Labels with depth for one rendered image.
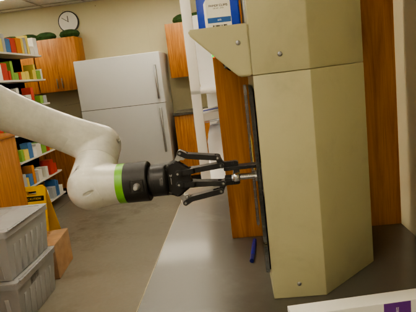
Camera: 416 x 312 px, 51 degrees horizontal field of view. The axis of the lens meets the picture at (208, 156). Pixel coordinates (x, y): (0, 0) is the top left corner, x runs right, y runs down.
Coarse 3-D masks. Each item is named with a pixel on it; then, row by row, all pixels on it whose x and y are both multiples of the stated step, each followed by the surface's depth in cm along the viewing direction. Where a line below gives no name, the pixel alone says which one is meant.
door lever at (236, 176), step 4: (236, 172) 95; (232, 176) 94; (236, 176) 93; (240, 176) 94; (244, 176) 93; (248, 176) 93; (252, 176) 93; (256, 176) 93; (232, 180) 94; (236, 180) 93; (256, 180) 93
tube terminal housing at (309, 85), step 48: (240, 0) 111; (288, 0) 82; (336, 0) 88; (288, 48) 84; (336, 48) 89; (288, 96) 85; (336, 96) 90; (288, 144) 87; (336, 144) 91; (288, 192) 89; (336, 192) 93; (288, 240) 91; (336, 240) 94; (288, 288) 93
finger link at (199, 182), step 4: (196, 180) 100; (200, 180) 100; (204, 180) 100; (208, 180) 100; (212, 180) 100; (216, 180) 100; (220, 180) 101; (176, 184) 99; (180, 184) 99; (184, 184) 99; (188, 184) 99; (192, 184) 99; (196, 184) 99; (200, 184) 99; (204, 184) 99; (208, 184) 99; (212, 184) 99; (216, 184) 99; (220, 184) 99; (224, 184) 99
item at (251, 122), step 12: (252, 96) 86; (252, 108) 87; (252, 120) 87; (252, 132) 91; (252, 144) 101; (252, 156) 112; (264, 216) 91; (264, 228) 91; (264, 240) 92; (264, 252) 92
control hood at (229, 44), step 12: (240, 24) 83; (192, 36) 84; (204, 36) 84; (216, 36) 84; (228, 36) 84; (240, 36) 84; (204, 48) 85; (216, 48) 84; (228, 48) 84; (240, 48) 84; (228, 60) 85; (240, 60) 84; (240, 72) 85; (252, 72) 85
